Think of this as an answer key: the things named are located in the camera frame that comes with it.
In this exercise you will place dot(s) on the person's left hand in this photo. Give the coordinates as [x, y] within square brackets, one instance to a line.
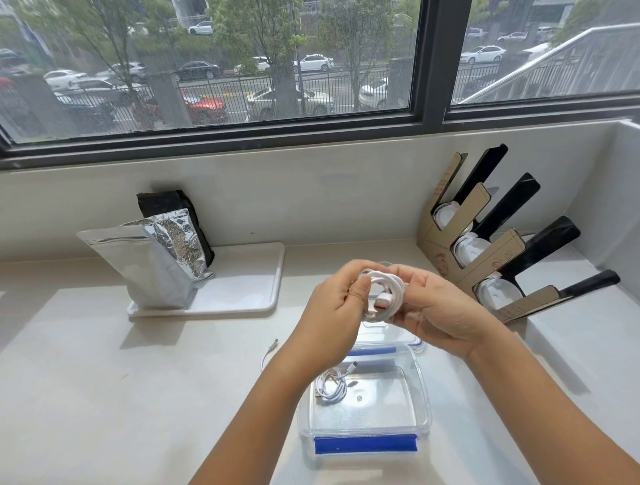
[330, 325]

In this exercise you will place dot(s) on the person's right hand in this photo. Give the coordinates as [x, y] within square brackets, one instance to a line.
[445, 315]

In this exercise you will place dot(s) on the clear container lid blue seal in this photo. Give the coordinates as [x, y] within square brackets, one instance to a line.
[407, 340]

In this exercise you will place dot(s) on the clear plastic container blue clips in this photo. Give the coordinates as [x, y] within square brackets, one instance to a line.
[370, 404]

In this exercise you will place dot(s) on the person's right forearm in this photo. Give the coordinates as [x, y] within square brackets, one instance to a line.
[550, 414]

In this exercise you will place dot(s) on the person's left forearm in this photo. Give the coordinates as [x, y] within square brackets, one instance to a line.
[250, 429]

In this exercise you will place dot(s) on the white cup lid stack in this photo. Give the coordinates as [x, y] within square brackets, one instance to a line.
[497, 295]
[470, 250]
[446, 215]

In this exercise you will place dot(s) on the cardboard cup dispenser rack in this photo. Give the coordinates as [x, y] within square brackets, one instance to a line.
[435, 245]

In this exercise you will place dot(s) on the white rectangular tray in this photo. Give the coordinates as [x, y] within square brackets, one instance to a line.
[245, 285]

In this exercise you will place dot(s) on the silver foil bag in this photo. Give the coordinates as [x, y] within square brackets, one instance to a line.
[140, 265]

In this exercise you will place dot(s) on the black bag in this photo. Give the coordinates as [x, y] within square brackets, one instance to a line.
[165, 202]

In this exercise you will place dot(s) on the beige car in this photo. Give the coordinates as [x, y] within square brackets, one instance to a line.
[315, 104]

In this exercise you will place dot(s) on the red car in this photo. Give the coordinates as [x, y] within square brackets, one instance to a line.
[205, 109]

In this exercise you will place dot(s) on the white stair railing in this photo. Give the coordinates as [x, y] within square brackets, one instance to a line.
[540, 60]

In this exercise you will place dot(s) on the black window frame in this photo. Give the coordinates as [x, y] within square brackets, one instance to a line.
[432, 75]

